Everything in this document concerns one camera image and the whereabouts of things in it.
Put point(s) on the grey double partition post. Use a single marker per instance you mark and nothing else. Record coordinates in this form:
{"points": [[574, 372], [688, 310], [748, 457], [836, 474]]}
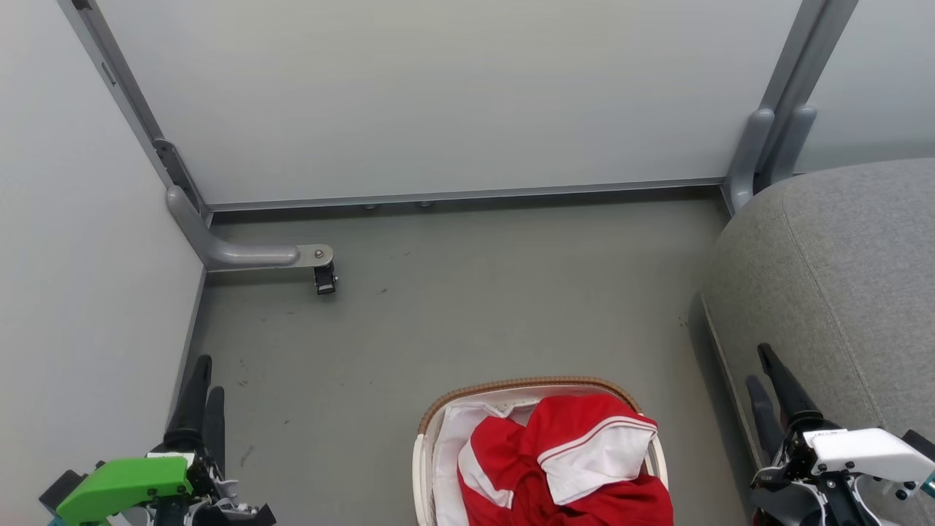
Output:
{"points": [[785, 95]]}

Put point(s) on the white basket liner bag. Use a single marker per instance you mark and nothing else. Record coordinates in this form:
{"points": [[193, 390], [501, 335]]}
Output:
{"points": [[449, 453]]}

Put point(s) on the grey partition bottom rail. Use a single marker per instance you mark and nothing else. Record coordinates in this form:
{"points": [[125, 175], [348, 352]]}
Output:
{"points": [[467, 194]]}

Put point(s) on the grey partition post with foot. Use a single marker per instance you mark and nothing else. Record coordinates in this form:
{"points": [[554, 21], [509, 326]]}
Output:
{"points": [[241, 256]]}

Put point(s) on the white laundry basket brown rim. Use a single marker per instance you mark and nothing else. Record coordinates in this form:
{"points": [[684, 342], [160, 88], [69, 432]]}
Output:
{"points": [[438, 416]]}

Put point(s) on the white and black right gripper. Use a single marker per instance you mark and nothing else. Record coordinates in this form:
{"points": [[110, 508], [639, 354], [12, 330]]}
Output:
{"points": [[862, 449]]}

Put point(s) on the grey fabric sofa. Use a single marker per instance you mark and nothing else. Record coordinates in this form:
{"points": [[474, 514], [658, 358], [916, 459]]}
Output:
{"points": [[847, 277]]}

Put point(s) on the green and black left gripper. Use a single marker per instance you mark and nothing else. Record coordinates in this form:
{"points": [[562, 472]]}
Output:
{"points": [[131, 486]]}

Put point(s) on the red shorts white stripe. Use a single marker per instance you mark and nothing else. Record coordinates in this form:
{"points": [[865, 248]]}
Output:
{"points": [[497, 456]]}

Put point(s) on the black caster wheel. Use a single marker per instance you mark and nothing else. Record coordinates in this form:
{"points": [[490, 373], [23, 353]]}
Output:
{"points": [[326, 280]]}

